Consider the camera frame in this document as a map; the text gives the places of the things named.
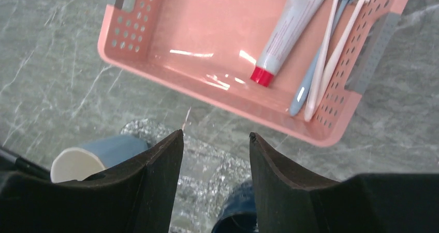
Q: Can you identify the clear textured acrylic tray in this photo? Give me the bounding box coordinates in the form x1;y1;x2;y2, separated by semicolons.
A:
120;118;256;233

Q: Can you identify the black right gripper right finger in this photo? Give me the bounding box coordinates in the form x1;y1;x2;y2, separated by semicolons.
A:
249;133;438;232

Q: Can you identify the white red-capped toothpaste tube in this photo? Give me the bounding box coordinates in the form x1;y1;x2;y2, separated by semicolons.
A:
250;0;324;87

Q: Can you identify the dark blue mug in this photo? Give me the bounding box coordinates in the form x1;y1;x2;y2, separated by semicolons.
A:
211;180;259;233

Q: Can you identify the pink plastic basket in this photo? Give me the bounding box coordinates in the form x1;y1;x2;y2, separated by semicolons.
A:
97;0;408;147

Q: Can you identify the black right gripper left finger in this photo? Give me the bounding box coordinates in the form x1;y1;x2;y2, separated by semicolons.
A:
1;130;184;232

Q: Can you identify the grey blue toothbrush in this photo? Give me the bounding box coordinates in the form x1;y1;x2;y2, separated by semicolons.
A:
289;0;354;116

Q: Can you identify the light blue white mug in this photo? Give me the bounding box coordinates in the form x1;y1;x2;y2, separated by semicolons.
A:
50;135;150;183

